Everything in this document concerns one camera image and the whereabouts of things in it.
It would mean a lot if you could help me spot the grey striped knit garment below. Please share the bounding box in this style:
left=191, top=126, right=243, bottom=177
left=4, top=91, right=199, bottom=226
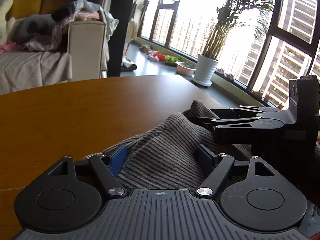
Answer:
left=83, top=99, right=252, bottom=190

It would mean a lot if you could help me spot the pile of clothes on box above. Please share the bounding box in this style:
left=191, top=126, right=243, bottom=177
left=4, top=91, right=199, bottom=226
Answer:
left=50, top=0, right=119, bottom=50

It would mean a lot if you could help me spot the white plant pot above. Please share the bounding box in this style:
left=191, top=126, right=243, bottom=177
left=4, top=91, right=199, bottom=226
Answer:
left=191, top=54, right=219, bottom=87

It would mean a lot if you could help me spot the pink bowl on floor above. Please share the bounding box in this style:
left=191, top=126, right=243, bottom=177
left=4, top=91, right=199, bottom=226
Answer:
left=176, top=61, right=196, bottom=76

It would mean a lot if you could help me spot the small green plant tray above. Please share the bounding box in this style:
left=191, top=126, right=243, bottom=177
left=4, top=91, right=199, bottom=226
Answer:
left=164, top=55, right=180, bottom=67

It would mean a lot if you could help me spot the grey covered sofa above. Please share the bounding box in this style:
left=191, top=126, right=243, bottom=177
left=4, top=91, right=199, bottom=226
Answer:
left=0, top=15, right=73, bottom=95

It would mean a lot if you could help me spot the beige storage box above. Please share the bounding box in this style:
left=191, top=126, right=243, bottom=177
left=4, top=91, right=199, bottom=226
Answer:
left=67, top=21, right=106, bottom=81

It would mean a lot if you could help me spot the tall green bamboo plant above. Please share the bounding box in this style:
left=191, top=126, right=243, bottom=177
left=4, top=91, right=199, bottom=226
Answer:
left=202, top=0, right=274, bottom=61

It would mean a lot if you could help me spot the grey neck pillow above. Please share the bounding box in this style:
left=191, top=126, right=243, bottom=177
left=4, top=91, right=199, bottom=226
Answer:
left=15, top=14, right=56, bottom=43

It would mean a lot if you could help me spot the white plush duck toy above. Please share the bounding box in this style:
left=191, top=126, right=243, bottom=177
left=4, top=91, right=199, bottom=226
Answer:
left=0, top=0, right=15, bottom=45

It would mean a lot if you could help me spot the yellow sofa cushion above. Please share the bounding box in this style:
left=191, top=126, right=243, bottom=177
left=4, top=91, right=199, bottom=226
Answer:
left=9, top=0, right=42, bottom=19

